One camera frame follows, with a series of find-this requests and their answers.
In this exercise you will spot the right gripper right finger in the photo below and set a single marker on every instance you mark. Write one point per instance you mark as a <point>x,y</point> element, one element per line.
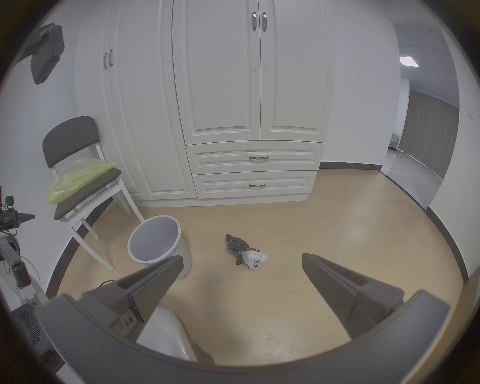
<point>348,296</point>

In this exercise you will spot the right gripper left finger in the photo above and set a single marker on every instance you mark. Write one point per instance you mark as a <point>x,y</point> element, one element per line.
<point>150,288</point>

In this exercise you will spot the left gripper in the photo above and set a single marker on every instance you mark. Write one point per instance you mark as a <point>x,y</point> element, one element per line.
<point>8,220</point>

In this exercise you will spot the yellow plastic bag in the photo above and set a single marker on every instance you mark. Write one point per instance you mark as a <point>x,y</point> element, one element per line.
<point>77,178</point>

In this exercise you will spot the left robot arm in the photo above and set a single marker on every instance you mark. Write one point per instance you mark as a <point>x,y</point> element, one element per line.
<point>21,273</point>

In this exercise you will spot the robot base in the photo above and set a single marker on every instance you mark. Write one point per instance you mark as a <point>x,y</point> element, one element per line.
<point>165,333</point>

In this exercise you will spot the white trash bin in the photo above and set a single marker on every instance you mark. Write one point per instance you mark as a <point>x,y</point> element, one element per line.
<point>185,255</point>

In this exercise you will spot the white chair dark grey seat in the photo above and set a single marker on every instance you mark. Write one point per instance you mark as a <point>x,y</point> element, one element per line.
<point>71,138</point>

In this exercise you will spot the grey curtain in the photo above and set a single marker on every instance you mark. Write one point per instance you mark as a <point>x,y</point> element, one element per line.
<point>431,135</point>

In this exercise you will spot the white wardrobe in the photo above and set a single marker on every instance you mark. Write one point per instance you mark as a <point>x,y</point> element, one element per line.
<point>221,75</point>

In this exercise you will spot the ceiling light panel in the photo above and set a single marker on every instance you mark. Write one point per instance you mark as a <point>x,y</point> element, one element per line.
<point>409,62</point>

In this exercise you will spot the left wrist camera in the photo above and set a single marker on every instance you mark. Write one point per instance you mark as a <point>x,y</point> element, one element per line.
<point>10,203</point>

